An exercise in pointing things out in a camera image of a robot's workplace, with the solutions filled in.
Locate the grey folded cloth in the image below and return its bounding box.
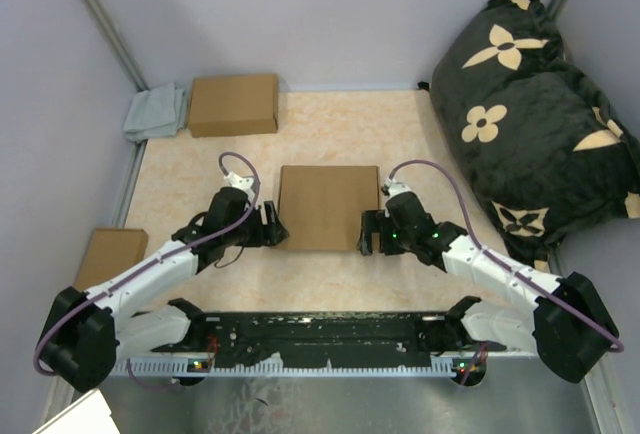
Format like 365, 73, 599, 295
123, 82, 188, 143

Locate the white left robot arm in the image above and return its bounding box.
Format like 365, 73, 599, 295
33, 187, 289, 393

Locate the folded brown cardboard box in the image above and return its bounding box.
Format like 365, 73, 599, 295
187, 74, 279, 138

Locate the black floral pillow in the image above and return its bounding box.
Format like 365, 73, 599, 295
429, 0, 639, 270

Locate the white board corner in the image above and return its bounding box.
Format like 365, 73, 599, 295
34, 389, 120, 434

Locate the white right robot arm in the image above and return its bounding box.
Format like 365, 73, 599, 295
358, 191, 619, 383

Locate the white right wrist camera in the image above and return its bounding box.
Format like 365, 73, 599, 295
381, 178, 412, 199

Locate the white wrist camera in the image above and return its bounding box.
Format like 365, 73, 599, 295
224, 171, 261, 193
381, 178, 412, 199

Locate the aluminium frame rail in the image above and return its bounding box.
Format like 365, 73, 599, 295
37, 313, 626, 434

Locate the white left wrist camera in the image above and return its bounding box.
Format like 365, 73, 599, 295
224, 171, 261, 193

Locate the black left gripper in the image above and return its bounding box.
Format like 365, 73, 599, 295
224, 201, 288, 248

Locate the brown cardboard box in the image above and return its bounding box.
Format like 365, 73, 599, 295
187, 74, 279, 138
278, 165, 379, 252

